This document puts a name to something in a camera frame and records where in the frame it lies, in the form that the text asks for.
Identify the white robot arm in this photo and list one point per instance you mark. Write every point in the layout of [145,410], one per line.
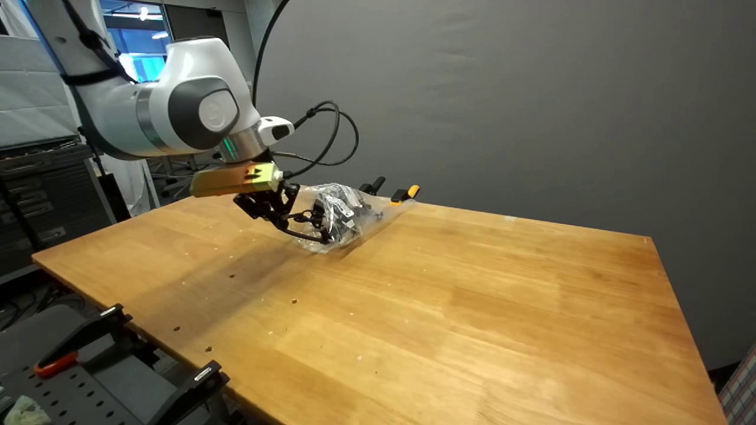
[198,102]

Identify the clear plastic bag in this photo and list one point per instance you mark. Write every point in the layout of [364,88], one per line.
[338,216]

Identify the dark equipment rack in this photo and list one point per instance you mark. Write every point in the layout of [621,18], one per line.
[51,194]

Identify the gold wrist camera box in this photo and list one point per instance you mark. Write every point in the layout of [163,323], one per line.
[243,179]

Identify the black perforated side table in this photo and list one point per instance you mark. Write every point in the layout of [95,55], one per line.
[106,386]

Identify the orange-handled clamp upper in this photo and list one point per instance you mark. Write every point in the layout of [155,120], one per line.
[64,354]

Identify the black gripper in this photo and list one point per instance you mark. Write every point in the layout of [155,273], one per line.
[280,207]

